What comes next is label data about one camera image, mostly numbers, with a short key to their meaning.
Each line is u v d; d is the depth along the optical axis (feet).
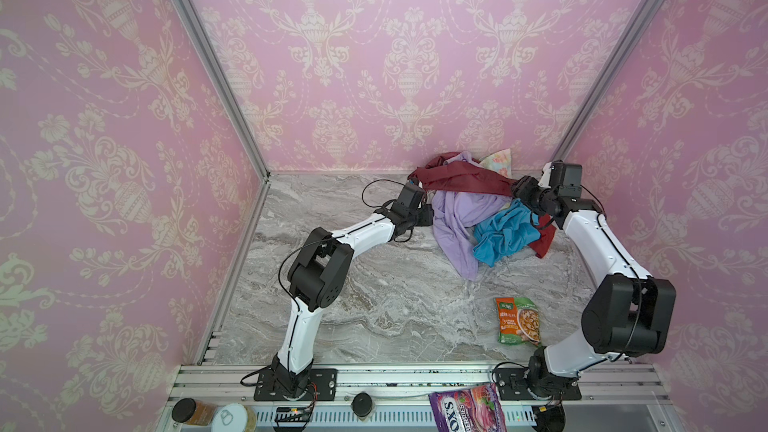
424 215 3.20
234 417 2.17
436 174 3.56
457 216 3.19
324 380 2.45
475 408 2.25
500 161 3.71
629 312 1.44
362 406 2.12
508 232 3.04
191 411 2.07
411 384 2.49
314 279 1.75
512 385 2.42
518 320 2.72
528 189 2.56
